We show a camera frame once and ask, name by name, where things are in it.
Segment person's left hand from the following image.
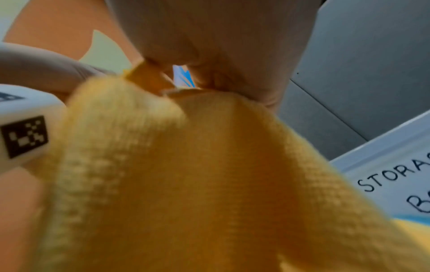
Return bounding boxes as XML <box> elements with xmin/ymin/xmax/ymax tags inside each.
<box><xmin>0</xmin><ymin>42</ymin><xmax>117</xmax><ymax>99</ymax></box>

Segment yellow towel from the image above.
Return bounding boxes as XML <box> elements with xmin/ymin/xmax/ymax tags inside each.
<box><xmin>35</xmin><ymin>59</ymin><xmax>430</xmax><ymax>272</ymax></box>

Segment clear plastic storage box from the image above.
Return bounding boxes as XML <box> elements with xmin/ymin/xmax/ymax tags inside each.
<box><xmin>329</xmin><ymin>110</ymin><xmax>430</xmax><ymax>227</ymax></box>

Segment person's right hand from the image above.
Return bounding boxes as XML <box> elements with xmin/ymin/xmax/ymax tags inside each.
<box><xmin>105</xmin><ymin>0</ymin><xmax>323</xmax><ymax>112</ymax></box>

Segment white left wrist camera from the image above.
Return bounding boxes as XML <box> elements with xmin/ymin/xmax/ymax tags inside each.
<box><xmin>0</xmin><ymin>84</ymin><xmax>68</xmax><ymax>171</ymax></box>

